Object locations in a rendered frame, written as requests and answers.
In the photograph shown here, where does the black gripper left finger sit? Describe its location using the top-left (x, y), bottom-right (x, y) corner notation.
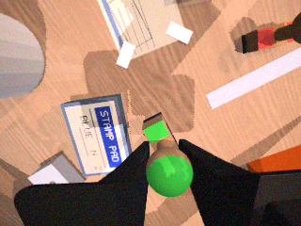
top-left (14, 141), bottom-right (150, 226)

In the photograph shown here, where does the white flat bar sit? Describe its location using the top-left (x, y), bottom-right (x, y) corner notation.
top-left (206, 47), bottom-right (301, 109)

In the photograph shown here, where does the stamp with green ball handle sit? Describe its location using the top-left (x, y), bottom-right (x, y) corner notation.
top-left (142, 112), bottom-right (194, 198)

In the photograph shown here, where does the white mug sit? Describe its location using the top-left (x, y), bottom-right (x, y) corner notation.
top-left (0, 13), bottom-right (44, 100)

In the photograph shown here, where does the white card taped to table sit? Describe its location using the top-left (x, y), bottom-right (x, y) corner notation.
top-left (97, 0), bottom-right (192, 68)

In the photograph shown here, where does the red-handled rubber stamp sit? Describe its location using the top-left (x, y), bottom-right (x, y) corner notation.
top-left (242, 11), bottom-right (301, 54)

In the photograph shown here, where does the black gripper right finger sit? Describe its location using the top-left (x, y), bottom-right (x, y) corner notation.
top-left (179, 138), bottom-right (301, 226)

